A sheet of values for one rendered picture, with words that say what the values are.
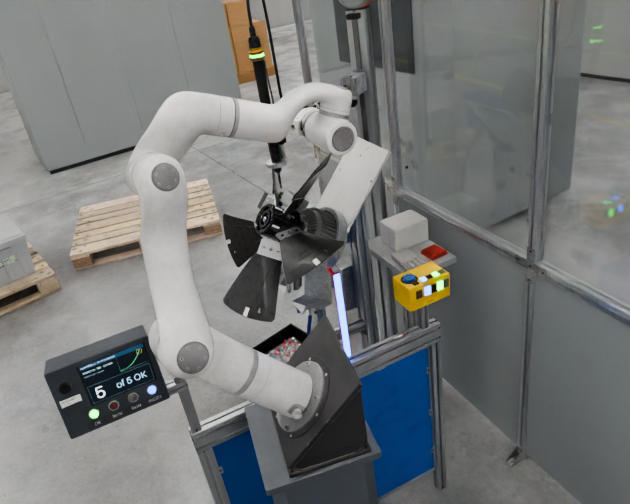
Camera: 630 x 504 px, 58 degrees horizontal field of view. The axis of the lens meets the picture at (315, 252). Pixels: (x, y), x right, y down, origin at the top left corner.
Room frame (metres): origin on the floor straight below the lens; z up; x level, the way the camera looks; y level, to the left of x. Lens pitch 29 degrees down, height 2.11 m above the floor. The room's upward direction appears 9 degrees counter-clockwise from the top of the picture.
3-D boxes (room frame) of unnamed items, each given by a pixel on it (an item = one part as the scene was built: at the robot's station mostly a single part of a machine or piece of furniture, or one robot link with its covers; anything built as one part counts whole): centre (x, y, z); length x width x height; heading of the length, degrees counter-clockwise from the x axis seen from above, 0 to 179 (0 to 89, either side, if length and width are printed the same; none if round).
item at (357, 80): (2.32, -0.26, 1.53); 0.10 x 0.07 x 0.09; 147
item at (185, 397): (1.26, 0.44, 0.96); 0.03 x 0.03 x 0.20; 22
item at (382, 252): (2.10, -0.39, 0.85); 0.36 x 0.24 x 0.03; 22
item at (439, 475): (1.58, -0.36, 0.39); 0.04 x 0.04 x 0.78; 22
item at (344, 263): (2.13, -0.15, 0.73); 0.15 x 0.09 x 0.22; 112
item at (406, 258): (2.00, -0.37, 0.87); 0.15 x 0.09 x 0.02; 18
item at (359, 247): (2.04, -0.18, 0.58); 0.09 x 0.05 x 1.15; 22
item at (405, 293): (1.57, -0.33, 1.02); 0.16 x 0.10 x 0.11; 112
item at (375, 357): (1.42, 0.04, 0.82); 0.90 x 0.04 x 0.08; 112
